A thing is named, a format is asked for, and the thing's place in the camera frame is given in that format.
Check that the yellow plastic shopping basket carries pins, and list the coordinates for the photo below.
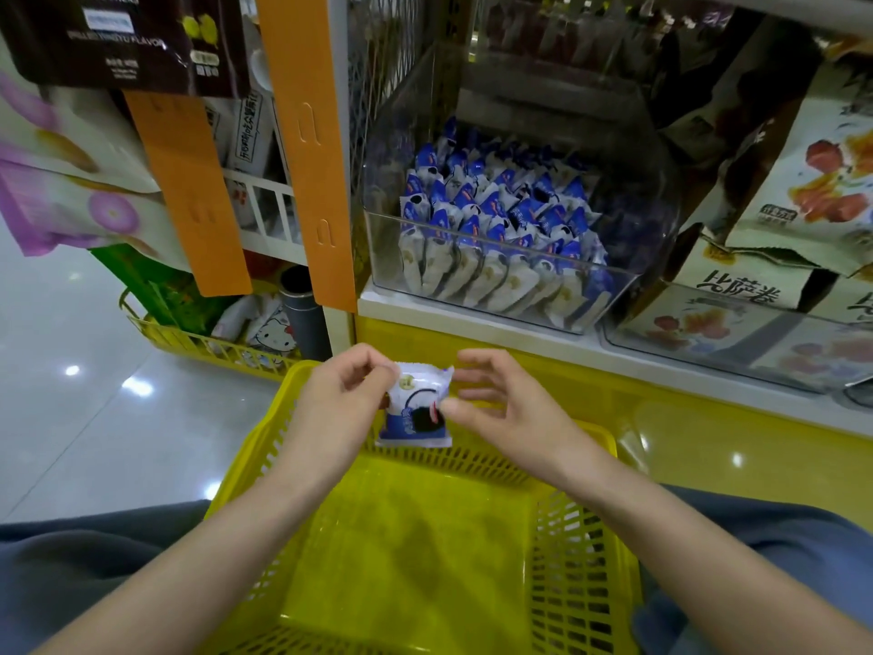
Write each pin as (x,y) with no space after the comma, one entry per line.
(409,566)

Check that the person's left forearm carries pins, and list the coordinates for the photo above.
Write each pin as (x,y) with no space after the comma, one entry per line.
(191,580)

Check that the pile of blue snack packets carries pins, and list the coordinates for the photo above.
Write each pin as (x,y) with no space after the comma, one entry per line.
(491,218)

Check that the yellow floor basket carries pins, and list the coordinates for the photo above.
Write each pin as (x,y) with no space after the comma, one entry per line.
(205,350)

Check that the grey trousers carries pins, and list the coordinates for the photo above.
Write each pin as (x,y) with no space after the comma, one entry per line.
(68,566)

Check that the orange shelf post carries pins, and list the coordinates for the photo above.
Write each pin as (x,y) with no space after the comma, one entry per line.
(307,157)

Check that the row of small brown packets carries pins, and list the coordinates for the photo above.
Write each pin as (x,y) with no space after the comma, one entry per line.
(573,34)

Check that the green snack bags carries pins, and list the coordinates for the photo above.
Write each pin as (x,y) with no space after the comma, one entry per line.
(150,286)

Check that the store shelf with yellow base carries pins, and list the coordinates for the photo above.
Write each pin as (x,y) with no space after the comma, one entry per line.
(709,430)

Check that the person's right forearm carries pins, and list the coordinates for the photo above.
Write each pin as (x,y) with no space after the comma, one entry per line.
(709,566)

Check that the dark grey cylinder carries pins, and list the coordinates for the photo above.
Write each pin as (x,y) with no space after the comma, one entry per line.
(307,320)

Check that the row of fruit print bags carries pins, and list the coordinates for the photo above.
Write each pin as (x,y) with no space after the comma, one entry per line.
(819,170)

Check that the black potato stick bag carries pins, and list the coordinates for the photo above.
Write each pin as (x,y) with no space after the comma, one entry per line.
(123,47)

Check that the white cartoon print packet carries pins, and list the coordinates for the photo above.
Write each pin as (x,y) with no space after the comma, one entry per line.
(273,327)

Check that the person's right hand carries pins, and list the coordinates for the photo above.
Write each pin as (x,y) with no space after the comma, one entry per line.
(525,423)

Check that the purple white snack bag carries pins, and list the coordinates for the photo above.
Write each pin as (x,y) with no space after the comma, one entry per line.
(55,129)
(82,211)

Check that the blue white snack packet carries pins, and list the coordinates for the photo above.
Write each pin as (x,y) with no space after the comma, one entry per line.
(416,423)

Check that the clear plastic bin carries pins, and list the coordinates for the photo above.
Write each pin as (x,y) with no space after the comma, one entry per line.
(709,361)
(389,252)

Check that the white card packet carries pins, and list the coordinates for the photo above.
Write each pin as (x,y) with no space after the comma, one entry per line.
(253,129)

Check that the orange hanging strip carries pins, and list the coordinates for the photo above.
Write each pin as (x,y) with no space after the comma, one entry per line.
(191,198)

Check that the person's left hand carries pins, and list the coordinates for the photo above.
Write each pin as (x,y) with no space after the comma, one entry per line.
(334,416)

